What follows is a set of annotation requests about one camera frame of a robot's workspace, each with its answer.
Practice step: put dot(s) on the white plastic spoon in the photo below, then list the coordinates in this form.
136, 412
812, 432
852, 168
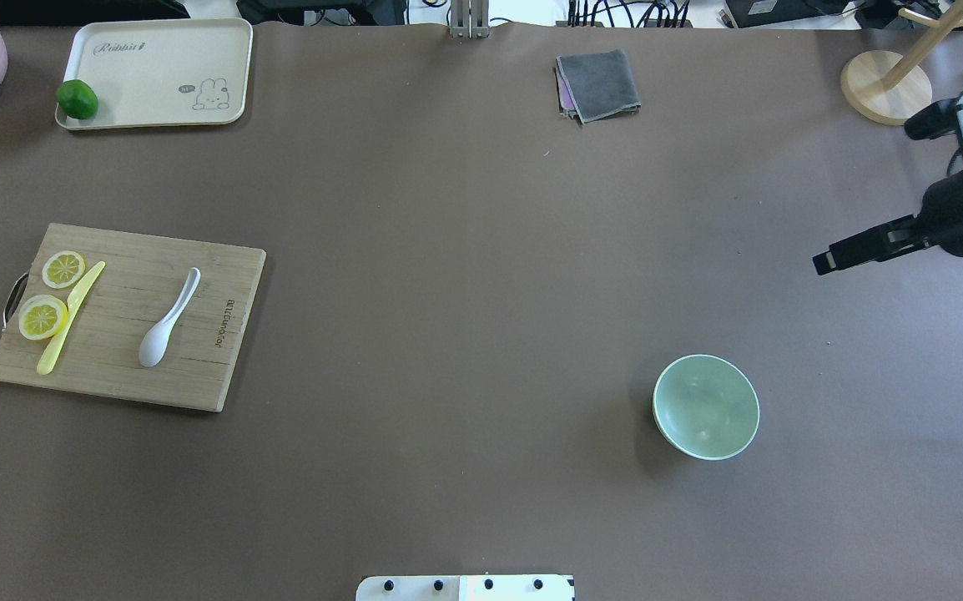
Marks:
156, 340

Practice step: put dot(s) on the lemon slice upper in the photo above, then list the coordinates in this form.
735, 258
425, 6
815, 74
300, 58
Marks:
62, 270

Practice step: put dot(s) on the aluminium frame post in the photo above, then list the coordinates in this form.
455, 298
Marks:
469, 19

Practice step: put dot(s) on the wooden mug tree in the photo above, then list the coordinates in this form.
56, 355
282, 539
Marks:
887, 87

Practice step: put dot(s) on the lemon slice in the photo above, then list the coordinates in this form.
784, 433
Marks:
62, 270
42, 317

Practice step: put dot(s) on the yellow plastic knife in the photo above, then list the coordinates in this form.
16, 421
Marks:
75, 301

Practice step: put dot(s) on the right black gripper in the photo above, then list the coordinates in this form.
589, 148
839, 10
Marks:
955, 215

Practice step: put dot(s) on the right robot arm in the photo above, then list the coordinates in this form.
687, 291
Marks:
939, 224

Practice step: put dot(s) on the green lime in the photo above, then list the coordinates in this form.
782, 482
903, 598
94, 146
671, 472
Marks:
77, 100

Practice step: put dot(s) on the grey folded cloth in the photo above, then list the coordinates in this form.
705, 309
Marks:
595, 86

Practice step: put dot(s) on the cream rabbit tray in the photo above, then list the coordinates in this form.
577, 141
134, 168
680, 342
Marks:
156, 73

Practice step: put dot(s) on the light green bowl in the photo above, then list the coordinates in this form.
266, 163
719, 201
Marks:
705, 407

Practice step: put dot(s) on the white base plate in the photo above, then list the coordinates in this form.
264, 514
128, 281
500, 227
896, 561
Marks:
486, 586

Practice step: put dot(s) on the lemon slice lower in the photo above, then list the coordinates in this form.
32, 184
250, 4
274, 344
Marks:
42, 317

